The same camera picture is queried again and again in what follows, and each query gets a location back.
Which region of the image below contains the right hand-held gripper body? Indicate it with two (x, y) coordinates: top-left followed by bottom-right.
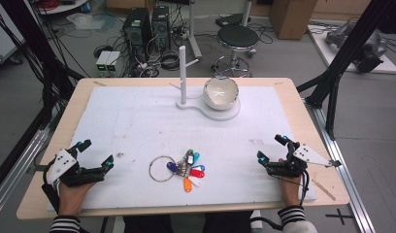
(265, 141), (343, 179)

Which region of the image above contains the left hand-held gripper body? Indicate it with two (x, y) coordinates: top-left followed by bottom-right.
(45, 147), (107, 188)

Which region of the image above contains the key ring with coloured tags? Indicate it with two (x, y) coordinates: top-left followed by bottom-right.
(148, 149), (207, 194)

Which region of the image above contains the person's left hand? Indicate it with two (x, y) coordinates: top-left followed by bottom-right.
(57, 181), (97, 217)

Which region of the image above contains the person's right hand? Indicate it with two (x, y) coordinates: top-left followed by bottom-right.
(278, 157), (303, 209)

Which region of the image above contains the white foam mat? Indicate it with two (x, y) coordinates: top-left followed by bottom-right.
(48, 84), (317, 212)

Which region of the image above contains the white eggshell bowl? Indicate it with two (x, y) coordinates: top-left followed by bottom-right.
(203, 76), (240, 112)

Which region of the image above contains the white power supply box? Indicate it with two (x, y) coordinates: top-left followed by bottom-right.
(95, 50), (113, 73)
(105, 50), (122, 73)

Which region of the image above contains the white floor platform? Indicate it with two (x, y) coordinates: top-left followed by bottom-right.
(307, 20), (396, 75)

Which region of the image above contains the black round stool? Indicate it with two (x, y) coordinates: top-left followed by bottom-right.
(212, 24), (260, 79)

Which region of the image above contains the cardboard box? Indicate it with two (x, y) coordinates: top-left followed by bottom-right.
(268, 0), (319, 41)

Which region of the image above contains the clear plastic sheet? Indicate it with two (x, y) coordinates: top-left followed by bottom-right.
(66, 12), (118, 34)

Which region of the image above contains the grey robot equipment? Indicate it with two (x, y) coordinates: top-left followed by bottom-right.
(324, 21), (390, 74)

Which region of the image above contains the black computer tower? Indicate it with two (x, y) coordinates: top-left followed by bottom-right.
(121, 7), (152, 63)
(150, 5), (172, 50)

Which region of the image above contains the flat black case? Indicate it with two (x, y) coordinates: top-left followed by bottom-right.
(214, 13), (252, 29)

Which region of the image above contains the round white tabletop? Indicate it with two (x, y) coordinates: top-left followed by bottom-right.
(36, 0), (90, 16)

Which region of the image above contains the white table leg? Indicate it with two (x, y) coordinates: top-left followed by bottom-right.
(185, 0), (203, 60)

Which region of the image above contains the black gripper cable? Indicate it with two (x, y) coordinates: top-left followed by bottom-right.
(249, 169), (313, 232)
(41, 159), (56, 187)

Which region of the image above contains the aluminium rail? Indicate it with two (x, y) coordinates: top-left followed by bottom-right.
(0, 127), (53, 221)
(304, 96), (377, 233)

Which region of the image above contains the black metal frame strut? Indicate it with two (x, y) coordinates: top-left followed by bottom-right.
(296, 0), (396, 141)
(0, 0), (84, 131)

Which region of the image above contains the white stand with post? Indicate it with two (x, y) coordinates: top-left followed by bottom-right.
(169, 45), (242, 122)

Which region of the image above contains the tangle of floor cables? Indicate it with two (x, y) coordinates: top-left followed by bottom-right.
(133, 48), (182, 79)

